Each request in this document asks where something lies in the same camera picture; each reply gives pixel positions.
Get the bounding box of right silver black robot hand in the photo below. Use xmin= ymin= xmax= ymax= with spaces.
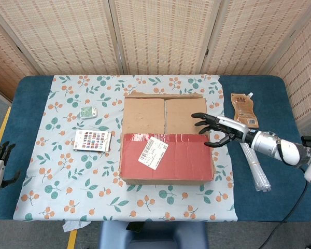
xmin=191 ymin=112 xmax=255 ymax=148

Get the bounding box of brown cardboard box red tape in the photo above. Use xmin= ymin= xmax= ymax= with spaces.
xmin=118 ymin=90 xmax=217 ymax=186

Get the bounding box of brown spout pouch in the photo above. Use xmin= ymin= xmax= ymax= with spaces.
xmin=230 ymin=92 xmax=259 ymax=129

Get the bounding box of clear straws bundle in bag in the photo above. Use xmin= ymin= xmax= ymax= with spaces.
xmin=239 ymin=142 xmax=272 ymax=192

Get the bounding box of blue plush table cover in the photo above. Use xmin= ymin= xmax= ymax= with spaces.
xmin=0 ymin=74 xmax=311 ymax=224

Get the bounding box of floral print tablecloth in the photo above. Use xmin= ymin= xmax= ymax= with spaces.
xmin=12 ymin=74 xmax=239 ymax=223

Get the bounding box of woven bamboo screen panel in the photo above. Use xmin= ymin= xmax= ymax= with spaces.
xmin=201 ymin=0 xmax=311 ymax=76
xmin=265 ymin=10 xmax=311 ymax=125
xmin=108 ymin=0 xmax=222 ymax=76
xmin=0 ymin=0 xmax=124 ymax=76
xmin=0 ymin=11 xmax=42 ymax=102

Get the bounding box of colourful picture card pack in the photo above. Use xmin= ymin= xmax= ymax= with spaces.
xmin=73 ymin=129 xmax=112 ymax=153

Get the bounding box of small green card pack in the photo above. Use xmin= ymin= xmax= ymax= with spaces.
xmin=80 ymin=106 xmax=98 ymax=119

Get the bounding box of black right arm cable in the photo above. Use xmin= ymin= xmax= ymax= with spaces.
xmin=260 ymin=178 xmax=309 ymax=249

